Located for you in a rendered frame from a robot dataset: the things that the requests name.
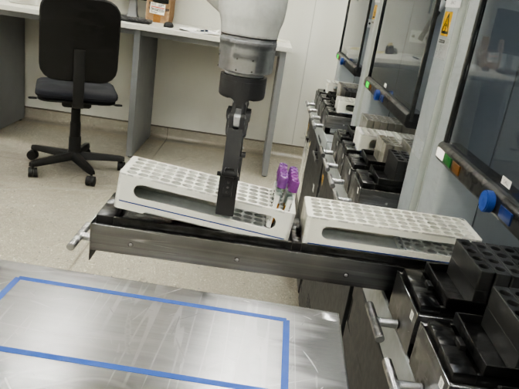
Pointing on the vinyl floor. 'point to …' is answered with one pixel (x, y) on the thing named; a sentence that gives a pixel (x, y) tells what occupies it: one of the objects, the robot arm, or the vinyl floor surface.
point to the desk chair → (76, 72)
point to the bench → (147, 32)
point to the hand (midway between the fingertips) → (228, 191)
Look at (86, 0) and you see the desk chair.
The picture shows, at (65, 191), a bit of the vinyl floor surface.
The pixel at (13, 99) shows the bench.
